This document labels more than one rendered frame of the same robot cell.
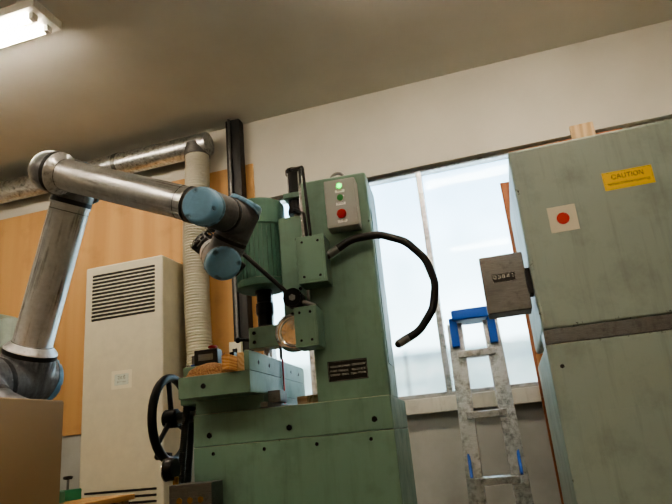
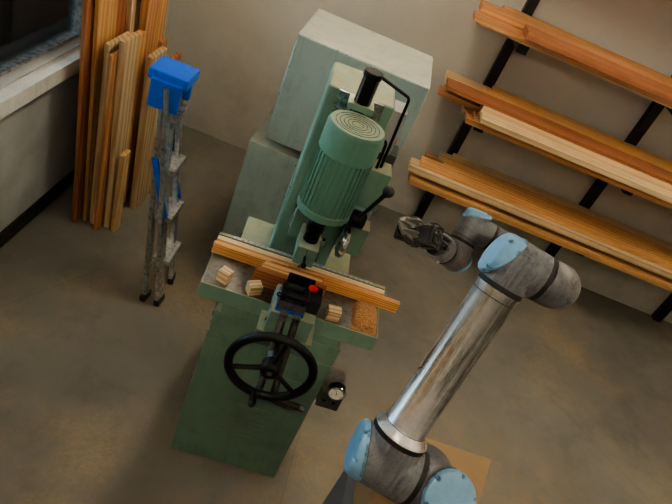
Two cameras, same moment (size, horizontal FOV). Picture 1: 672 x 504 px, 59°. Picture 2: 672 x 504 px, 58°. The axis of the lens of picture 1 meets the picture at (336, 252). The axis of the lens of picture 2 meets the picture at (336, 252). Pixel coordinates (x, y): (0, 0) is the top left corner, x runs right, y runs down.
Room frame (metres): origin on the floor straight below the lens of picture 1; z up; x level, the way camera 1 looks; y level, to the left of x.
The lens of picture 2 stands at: (2.40, 1.81, 2.20)
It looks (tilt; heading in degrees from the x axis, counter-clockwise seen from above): 35 degrees down; 250
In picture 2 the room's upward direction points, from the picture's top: 24 degrees clockwise
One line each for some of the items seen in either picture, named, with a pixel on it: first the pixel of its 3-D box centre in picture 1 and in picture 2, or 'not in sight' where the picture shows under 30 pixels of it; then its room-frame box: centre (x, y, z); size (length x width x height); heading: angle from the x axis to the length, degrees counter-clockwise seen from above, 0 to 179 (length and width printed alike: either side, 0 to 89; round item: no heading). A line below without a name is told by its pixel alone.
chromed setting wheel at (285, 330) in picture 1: (294, 332); (343, 241); (1.80, 0.15, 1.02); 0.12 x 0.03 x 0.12; 80
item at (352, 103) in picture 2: (296, 192); (363, 96); (1.92, 0.12, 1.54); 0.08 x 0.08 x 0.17; 80
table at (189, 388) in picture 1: (236, 392); (290, 305); (1.95, 0.36, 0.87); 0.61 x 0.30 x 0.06; 170
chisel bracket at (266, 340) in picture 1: (272, 339); (307, 246); (1.94, 0.24, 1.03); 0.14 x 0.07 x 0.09; 80
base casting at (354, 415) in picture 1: (309, 422); (287, 285); (1.92, 0.14, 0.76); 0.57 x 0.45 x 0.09; 80
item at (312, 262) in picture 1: (314, 262); (373, 184); (1.75, 0.07, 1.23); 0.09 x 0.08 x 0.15; 80
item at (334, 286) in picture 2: (264, 372); (307, 277); (1.90, 0.26, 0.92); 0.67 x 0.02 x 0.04; 170
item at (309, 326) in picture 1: (309, 328); (352, 235); (1.76, 0.10, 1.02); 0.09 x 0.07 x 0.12; 170
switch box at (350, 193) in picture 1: (342, 205); (390, 126); (1.75, -0.04, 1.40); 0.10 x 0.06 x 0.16; 80
